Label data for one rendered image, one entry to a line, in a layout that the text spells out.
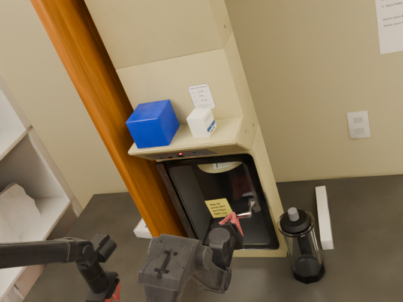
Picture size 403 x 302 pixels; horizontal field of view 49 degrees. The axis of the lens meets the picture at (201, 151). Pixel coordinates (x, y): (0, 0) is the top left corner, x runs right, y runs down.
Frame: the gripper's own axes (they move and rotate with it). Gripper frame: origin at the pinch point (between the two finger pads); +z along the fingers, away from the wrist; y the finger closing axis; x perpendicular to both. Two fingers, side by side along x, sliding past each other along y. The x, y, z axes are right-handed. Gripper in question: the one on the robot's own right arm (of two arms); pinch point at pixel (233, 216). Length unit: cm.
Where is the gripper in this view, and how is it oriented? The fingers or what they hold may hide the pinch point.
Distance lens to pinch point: 137.9
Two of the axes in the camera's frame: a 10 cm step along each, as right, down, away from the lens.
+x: -8.6, 2.2, 4.6
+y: -4.4, -7.8, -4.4
